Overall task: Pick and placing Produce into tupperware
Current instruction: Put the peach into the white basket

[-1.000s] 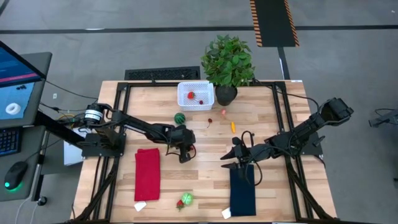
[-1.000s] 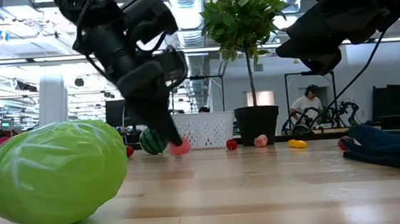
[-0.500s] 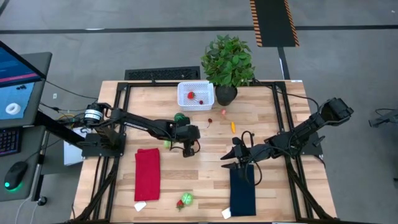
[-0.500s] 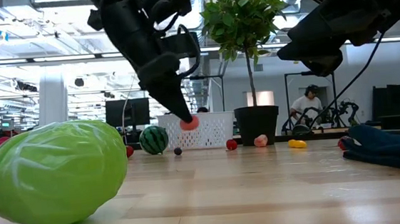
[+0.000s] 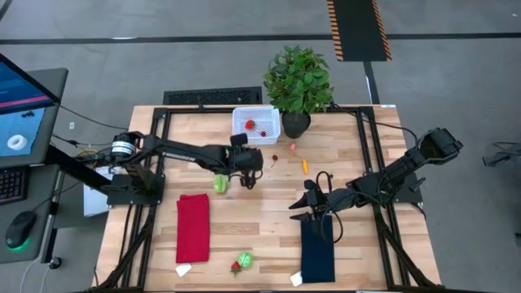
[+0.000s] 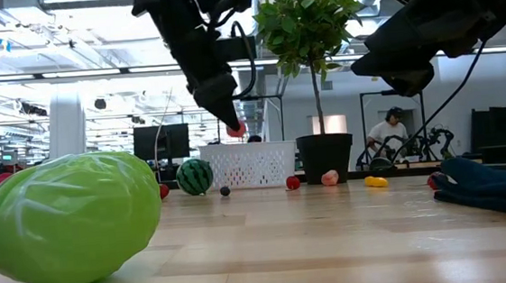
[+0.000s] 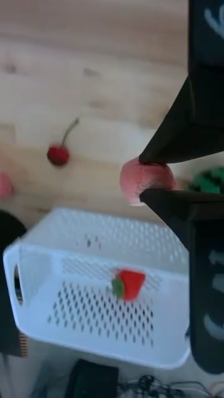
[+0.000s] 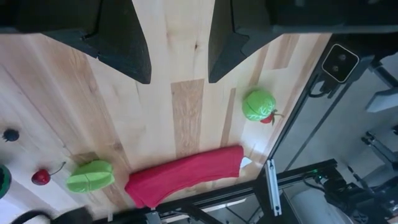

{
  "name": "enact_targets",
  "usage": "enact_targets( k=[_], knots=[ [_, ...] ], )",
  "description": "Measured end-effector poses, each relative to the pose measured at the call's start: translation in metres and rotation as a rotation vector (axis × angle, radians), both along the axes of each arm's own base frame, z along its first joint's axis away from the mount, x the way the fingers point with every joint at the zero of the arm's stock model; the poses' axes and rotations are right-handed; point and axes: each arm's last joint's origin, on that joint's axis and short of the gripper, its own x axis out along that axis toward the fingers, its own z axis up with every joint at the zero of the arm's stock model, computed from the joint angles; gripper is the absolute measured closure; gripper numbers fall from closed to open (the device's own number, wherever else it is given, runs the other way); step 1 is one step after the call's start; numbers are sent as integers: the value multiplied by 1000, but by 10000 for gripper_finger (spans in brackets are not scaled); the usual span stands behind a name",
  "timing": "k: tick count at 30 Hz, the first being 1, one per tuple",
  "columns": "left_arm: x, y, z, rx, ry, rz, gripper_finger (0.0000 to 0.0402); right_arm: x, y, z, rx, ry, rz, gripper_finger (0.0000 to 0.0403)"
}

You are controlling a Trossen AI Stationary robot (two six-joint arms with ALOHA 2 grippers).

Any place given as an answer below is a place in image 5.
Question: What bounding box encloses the grey desk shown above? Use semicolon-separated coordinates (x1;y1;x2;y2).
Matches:
0;68;70;265

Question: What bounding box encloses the black floor grate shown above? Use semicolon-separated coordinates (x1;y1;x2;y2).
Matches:
162;85;264;106

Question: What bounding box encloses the black hazard striped floor mat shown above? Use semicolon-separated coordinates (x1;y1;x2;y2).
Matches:
326;0;393;63

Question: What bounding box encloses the thin black floor cable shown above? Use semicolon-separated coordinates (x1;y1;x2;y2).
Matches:
59;104;129;131

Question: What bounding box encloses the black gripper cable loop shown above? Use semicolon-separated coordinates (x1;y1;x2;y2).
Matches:
316;170;345;244

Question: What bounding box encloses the black diagonal support strut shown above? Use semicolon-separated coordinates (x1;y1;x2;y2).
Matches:
44;144;119;196

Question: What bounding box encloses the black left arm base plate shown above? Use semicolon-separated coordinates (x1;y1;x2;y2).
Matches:
106;173;166;207

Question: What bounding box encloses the black computer mouse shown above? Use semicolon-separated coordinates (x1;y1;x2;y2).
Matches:
4;210;37;250

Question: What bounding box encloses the green cabbage toy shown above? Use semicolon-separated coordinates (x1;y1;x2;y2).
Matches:
237;251;255;269

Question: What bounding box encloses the green leafy plant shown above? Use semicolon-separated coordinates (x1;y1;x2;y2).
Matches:
262;44;335;116

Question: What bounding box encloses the black keyboard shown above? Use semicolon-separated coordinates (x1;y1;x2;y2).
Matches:
0;166;29;204

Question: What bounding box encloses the navy blue folded towel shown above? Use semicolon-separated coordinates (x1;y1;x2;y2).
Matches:
300;213;336;285

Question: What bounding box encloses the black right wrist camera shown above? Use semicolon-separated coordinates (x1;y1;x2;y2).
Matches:
304;178;326;195

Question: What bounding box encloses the striped watermelon toy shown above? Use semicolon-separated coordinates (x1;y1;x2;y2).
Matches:
212;173;230;195

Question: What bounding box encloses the white perforated plastic basket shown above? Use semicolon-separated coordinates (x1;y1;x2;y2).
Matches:
231;106;282;147

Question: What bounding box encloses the computer monitor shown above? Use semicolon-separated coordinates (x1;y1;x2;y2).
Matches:
0;52;62;170

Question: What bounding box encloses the black floor object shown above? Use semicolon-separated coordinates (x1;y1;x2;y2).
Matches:
482;141;521;168

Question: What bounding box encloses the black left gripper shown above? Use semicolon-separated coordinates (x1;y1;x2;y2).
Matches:
228;145;265;190

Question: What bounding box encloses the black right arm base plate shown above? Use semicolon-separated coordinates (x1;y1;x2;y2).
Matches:
390;173;424;204

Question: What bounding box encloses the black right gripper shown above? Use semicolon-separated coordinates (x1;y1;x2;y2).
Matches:
287;189;361;223

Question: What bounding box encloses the white box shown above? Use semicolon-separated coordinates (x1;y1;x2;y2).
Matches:
83;164;119;217

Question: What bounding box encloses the long black arm cable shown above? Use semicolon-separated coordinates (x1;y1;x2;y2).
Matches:
331;103;420;150

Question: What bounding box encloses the black plant pot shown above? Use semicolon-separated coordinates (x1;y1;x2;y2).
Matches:
281;110;313;139

